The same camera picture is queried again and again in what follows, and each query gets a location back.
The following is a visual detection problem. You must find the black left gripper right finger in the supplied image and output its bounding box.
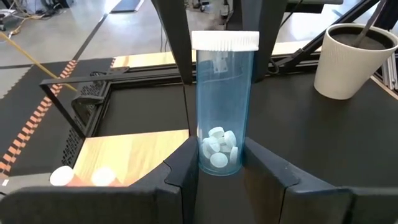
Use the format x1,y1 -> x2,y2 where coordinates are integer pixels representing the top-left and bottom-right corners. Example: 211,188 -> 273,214
242,136 -> 398,224

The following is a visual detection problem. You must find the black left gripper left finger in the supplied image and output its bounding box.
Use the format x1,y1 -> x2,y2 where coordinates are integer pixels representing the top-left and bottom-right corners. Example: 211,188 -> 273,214
0,136 -> 200,224

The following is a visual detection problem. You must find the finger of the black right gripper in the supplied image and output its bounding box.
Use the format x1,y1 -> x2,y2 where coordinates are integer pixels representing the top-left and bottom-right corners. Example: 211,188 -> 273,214
241,0 -> 289,83
150,0 -> 194,85

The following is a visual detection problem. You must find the pink pill bottle white cap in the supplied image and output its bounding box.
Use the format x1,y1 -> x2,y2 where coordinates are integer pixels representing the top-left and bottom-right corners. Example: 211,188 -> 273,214
91,167 -> 118,187
49,166 -> 75,187

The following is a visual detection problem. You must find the teal pill bottle white cap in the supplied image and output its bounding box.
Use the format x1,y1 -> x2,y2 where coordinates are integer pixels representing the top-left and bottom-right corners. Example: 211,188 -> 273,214
190,30 -> 260,177

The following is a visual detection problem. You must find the black table mat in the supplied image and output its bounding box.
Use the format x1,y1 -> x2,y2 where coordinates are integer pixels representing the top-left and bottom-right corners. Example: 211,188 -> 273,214
96,70 -> 398,224

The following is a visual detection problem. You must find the white plant pot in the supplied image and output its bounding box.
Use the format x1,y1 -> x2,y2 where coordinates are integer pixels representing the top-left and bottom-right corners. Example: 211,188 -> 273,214
313,23 -> 398,101

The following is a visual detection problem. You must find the black perforated box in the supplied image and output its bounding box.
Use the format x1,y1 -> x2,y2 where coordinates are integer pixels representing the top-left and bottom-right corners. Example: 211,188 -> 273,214
60,79 -> 113,169

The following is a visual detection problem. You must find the black hazard-striped floor mat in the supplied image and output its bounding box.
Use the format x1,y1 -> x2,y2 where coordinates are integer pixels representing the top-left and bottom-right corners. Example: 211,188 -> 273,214
0,57 -> 116,178

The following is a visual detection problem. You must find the wooden shelf black frame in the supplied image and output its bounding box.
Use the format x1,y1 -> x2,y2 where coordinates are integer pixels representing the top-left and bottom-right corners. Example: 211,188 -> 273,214
39,72 -> 191,187

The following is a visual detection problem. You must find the black metal table frame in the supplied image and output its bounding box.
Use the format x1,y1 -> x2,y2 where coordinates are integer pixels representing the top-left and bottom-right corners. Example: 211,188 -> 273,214
90,0 -> 398,100

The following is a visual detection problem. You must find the orange hanging cable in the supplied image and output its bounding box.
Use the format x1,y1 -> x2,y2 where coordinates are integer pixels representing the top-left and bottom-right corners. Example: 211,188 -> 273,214
0,30 -> 78,93

